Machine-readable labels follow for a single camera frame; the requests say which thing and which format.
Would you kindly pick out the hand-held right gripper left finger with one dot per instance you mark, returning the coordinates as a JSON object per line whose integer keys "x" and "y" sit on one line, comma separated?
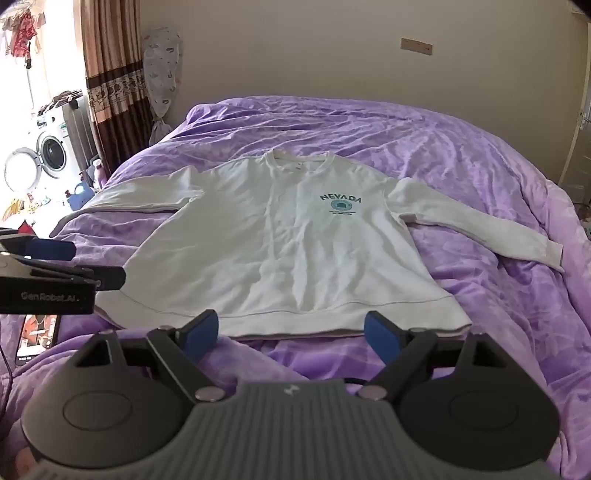
{"x": 203, "y": 333}

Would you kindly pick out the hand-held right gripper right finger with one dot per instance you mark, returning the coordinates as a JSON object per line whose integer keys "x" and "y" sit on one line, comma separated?
{"x": 381, "y": 336}

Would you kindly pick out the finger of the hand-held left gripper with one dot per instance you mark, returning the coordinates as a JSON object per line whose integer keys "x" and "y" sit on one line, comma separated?
{"x": 108, "y": 278}
{"x": 48, "y": 248}

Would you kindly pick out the white printed sweatshirt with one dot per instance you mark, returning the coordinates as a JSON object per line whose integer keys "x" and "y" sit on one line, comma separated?
{"x": 286, "y": 258}

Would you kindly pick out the hanging colourful clothes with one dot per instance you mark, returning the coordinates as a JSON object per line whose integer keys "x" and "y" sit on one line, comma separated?
{"x": 21, "y": 32}

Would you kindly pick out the black smartphone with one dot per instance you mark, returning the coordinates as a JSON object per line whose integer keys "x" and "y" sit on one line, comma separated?
{"x": 37, "y": 339}

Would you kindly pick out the blue detergent bottle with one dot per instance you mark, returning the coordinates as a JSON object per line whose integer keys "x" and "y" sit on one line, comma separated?
{"x": 77, "y": 194}

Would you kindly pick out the white washing machine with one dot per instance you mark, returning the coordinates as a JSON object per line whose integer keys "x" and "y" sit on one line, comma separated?
{"x": 51, "y": 143}

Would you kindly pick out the dark cloth pile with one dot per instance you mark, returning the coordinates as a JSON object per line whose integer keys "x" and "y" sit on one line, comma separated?
{"x": 62, "y": 101}

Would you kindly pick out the brown patterned curtain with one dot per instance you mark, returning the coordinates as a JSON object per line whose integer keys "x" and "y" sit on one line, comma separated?
{"x": 115, "y": 92}

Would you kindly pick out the purple floral blanket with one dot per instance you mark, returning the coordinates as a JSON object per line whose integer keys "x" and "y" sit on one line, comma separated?
{"x": 485, "y": 152}

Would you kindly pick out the patterned white curtain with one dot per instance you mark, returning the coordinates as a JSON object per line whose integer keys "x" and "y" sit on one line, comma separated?
{"x": 161, "y": 69}

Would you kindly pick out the white furniture frame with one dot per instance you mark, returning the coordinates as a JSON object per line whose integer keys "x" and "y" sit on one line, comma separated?
{"x": 572, "y": 143}

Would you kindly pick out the wooden wall plate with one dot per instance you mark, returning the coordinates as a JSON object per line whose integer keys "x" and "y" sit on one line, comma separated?
{"x": 417, "y": 47}

